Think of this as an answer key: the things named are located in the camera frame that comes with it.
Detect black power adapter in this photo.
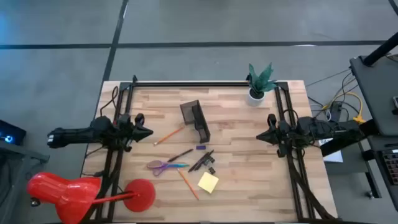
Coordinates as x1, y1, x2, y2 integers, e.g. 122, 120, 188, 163
329, 101, 343, 124

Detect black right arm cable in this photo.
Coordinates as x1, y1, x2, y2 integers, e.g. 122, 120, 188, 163
281, 108, 300, 125

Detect keyboard with coloured keys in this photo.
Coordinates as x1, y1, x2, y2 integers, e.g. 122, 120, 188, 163
381, 149, 398, 186

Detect black side desk top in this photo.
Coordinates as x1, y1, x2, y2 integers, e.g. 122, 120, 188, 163
349, 54, 398, 138

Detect thin black pen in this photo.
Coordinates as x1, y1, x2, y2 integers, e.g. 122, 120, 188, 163
167, 148, 194, 163

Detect black mesh desk organizer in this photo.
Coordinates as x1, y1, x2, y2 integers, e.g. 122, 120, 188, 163
179, 99, 211, 144

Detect black aluminium table frame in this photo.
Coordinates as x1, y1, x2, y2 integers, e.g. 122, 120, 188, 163
81, 74, 338, 223

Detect black low desk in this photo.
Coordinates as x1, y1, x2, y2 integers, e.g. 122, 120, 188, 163
366, 135, 398, 212

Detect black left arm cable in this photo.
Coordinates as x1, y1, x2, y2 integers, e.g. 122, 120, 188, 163
99, 85, 119, 118

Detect yellow cable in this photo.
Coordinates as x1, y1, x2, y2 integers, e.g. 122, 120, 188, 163
322, 91, 367, 124

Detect green plant in white pot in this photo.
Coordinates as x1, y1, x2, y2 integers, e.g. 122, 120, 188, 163
247, 62, 278, 107

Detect grey cart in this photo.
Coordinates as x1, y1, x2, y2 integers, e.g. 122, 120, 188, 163
0, 141, 50, 224

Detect purple scissors with teal blades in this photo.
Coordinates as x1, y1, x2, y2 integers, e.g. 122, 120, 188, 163
146, 159, 190, 177

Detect black round pole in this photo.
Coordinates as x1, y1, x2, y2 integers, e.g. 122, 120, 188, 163
362, 30, 398, 67

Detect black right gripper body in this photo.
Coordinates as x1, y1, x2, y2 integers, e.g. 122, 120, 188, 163
275, 119, 292, 158

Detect black marker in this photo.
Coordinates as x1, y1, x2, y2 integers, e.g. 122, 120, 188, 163
194, 154, 215, 171
187, 149, 215, 173

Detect white paper sheet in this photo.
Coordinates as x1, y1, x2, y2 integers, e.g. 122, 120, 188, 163
318, 136, 345, 164

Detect black device with blue light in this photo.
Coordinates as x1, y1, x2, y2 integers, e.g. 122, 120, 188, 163
0, 119, 27, 146

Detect black desk crossbeam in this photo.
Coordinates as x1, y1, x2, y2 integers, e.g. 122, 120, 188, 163
320, 119, 379, 156

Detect yellow sticky note pad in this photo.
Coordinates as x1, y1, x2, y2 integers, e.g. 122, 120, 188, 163
197, 171, 220, 194

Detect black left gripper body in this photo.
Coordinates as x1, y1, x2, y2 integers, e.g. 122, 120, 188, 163
116, 113, 135, 152

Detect red desk lamp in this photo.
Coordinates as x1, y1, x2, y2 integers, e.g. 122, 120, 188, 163
26, 172, 156, 224

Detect black floor cable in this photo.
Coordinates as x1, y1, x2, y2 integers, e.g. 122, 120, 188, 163
306, 68, 352, 88

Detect orange pencil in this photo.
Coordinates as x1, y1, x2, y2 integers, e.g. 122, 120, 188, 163
153, 126, 185, 146
177, 167, 200, 200

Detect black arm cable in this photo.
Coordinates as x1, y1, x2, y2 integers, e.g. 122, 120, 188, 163
281, 108, 300, 125
99, 85, 119, 118

